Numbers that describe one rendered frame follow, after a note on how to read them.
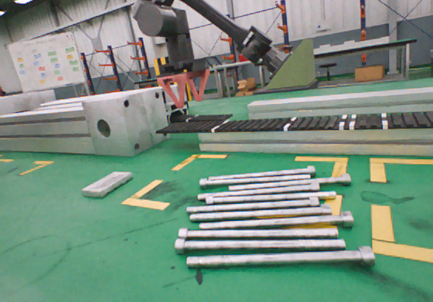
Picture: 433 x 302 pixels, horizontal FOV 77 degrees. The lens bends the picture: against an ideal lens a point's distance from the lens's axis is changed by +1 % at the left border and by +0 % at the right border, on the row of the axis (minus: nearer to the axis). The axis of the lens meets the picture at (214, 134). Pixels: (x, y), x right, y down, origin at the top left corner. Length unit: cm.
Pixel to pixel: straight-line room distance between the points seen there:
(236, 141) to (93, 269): 23
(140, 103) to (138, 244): 29
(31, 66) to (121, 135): 646
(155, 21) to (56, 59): 599
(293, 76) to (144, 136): 65
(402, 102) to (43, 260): 50
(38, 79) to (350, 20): 732
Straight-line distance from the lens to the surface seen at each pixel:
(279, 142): 35
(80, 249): 25
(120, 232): 25
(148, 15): 57
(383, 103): 52
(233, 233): 20
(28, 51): 688
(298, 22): 824
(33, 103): 83
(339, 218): 21
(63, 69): 645
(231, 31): 105
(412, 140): 34
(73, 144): 56
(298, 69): 99
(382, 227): 22
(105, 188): 33
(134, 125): 45
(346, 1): 812
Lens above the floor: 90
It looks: 14 degrees down
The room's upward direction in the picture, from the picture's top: 10 degrees counter-clockwise
